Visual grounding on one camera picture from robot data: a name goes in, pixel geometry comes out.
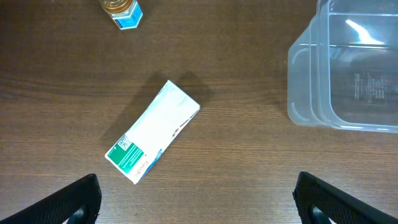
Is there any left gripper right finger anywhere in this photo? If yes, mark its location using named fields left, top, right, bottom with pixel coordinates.
left=293, top=172, right=397, bottom=224

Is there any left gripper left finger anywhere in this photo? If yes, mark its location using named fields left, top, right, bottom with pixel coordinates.
left=1, top=174, right=102, bottom=224

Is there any gold lid small jar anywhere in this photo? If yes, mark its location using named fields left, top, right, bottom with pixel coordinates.
left=99, top=0, right=143, bottom=30

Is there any clear plastic container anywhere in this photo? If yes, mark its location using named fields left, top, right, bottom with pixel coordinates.
left=287, top=0, right=397, bottom=133

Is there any white green medicine box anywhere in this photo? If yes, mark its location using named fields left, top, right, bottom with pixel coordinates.
left=104, top=80, right=200, bottom=184

